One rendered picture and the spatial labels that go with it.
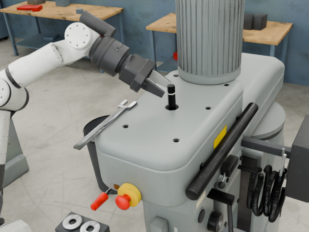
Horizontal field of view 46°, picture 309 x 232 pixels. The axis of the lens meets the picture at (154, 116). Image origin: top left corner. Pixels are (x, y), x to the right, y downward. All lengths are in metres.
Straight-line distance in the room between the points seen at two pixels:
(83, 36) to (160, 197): 0.44
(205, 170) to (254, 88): 0.58
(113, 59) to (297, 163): 0.64
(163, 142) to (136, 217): 2.48
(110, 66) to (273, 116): 0.87
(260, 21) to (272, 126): 3.36
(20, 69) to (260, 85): 0.87
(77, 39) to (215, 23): 0.38
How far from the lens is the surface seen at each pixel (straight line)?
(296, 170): 1.21
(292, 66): 5.44
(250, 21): 4.82
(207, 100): 1.02
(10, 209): 3.73
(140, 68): 0.95
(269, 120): 1.58
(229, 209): 1.12
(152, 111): 0.97
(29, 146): 4.51
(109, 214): 3.37
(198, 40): 1.06
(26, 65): 1.01
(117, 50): 0.95
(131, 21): 6.32
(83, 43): 0.94
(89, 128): 3.47
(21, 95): 1.05
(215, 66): 1.08
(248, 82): 1.43
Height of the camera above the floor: 2.38
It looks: 31 degrees down
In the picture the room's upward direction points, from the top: 5 degrees counter-clockwise
